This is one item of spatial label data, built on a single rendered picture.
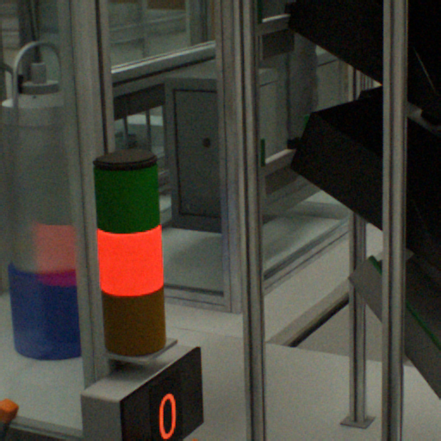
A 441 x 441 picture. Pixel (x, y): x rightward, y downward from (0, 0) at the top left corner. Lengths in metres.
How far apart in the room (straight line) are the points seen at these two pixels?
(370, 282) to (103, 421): 0.48
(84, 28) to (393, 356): 0.57
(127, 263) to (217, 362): 1.05
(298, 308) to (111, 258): 1.29
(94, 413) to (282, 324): 1.21
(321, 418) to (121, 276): 0.88
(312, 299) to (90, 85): 1.38
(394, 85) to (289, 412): 0.70
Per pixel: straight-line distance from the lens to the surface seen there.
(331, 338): 2.30
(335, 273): 2.36
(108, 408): 0.90
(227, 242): 2.10
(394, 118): 1.20
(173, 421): 0.96
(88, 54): 0.88
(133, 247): 0.89
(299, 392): 1.82
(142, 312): 0.90
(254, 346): 1.34
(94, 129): 0.89
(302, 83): 2.29
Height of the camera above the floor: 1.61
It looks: 16 degrees down
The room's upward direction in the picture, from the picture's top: 2 degrees counter-clockwise
